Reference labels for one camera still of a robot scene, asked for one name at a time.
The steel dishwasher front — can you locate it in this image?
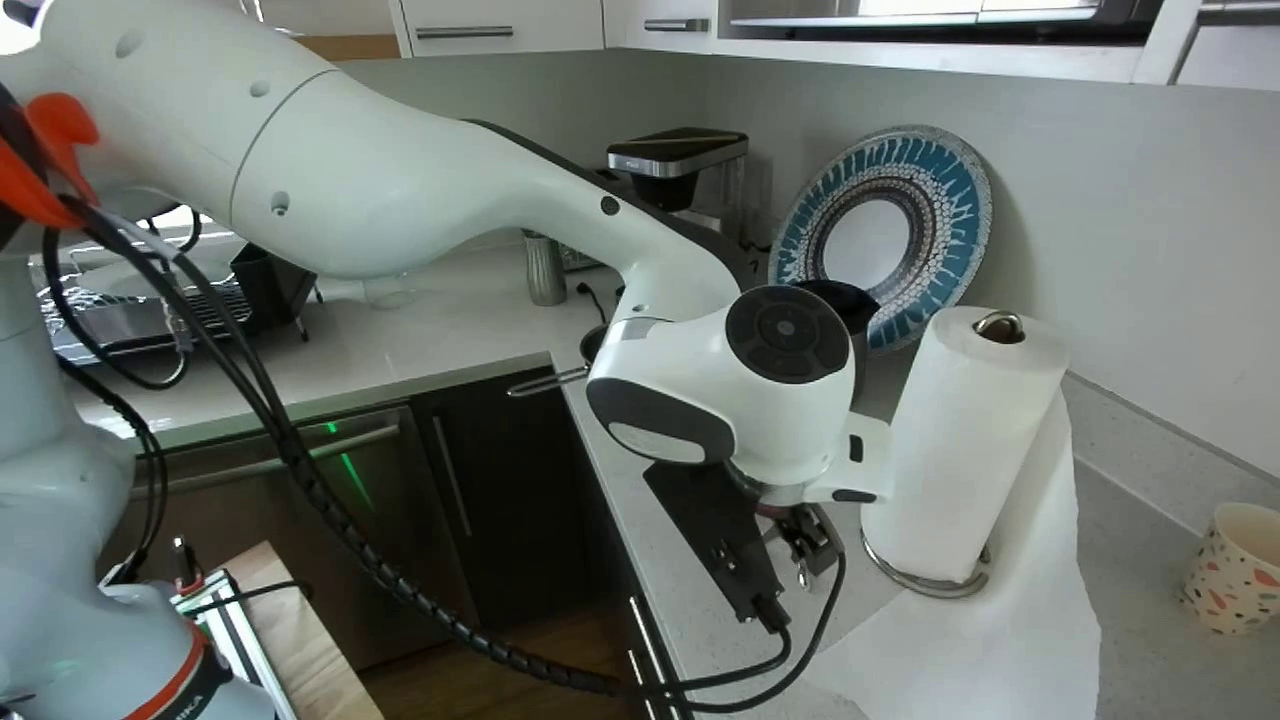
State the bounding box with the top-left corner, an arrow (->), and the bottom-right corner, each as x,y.
123,406 -> 483,674

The steel utensil cup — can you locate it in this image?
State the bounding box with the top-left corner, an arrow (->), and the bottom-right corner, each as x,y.
520,234 -> 572,309

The dark cabinet door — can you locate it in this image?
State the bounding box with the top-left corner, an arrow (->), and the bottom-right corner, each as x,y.
412,365 -> 615,633

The black counter appliance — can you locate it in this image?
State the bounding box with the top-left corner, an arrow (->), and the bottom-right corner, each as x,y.
231,245 -> 323,336

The white upper cabinet door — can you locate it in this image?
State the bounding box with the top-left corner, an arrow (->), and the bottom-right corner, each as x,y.
602,0 -> 725,53
1174,11 -> 1280,98
396,0 -> 612,60

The dotted paper cup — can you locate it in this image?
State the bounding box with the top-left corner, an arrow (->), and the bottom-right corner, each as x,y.
1181,502 -> 1280,641

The steel drip coffee maker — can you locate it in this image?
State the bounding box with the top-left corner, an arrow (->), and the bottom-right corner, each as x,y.
602,126 -> 771,254

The blue and white plate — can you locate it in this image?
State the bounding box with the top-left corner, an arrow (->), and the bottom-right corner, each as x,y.
765,122 -> 999,357

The white paper towel roll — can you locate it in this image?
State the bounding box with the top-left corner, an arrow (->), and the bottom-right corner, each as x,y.
795,300 -> 1112,720

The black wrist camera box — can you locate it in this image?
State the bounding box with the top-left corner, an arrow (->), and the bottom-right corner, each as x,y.
638,458 -> 793,633

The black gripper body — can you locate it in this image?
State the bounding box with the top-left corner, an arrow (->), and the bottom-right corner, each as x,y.
765,498 -> 847,580

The steel paper towel holder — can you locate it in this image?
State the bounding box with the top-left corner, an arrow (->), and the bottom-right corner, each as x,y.
854,309 -> 1030,605

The steel built-in microwave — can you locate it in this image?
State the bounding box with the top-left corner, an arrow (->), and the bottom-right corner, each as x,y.
717,0 -> 1174,53

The wooden table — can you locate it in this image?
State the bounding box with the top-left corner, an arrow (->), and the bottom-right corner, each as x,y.
173,537 -> 393,720

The dark drawer cabinet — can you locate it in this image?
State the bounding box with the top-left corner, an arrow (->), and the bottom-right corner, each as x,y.
602,572 -> 701,720

